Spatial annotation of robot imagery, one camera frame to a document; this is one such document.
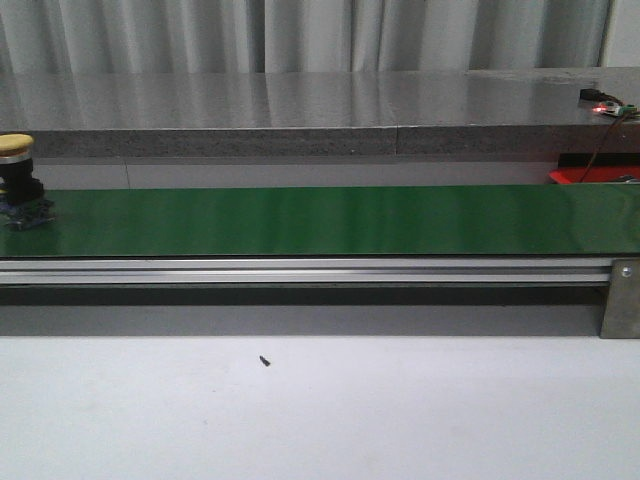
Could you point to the small green circuit board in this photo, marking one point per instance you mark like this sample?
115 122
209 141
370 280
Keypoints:
617 110

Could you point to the black usb plug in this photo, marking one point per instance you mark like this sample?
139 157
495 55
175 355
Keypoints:
594 96

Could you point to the red plastic tray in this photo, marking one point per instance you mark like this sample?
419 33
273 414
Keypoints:
607 174

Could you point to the grey curtain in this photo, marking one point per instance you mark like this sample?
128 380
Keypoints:
90 37

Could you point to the aluminium conveyor rail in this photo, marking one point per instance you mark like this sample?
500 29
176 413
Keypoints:
507 270

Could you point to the green conveyor belt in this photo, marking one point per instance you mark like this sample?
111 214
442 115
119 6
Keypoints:
518 220

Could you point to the steel conveyor bracket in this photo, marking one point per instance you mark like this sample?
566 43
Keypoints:
621 315

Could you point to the grey stone shelf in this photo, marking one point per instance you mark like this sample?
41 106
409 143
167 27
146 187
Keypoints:
317 114

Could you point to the yellow push button front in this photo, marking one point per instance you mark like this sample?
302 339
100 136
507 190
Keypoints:
23 201

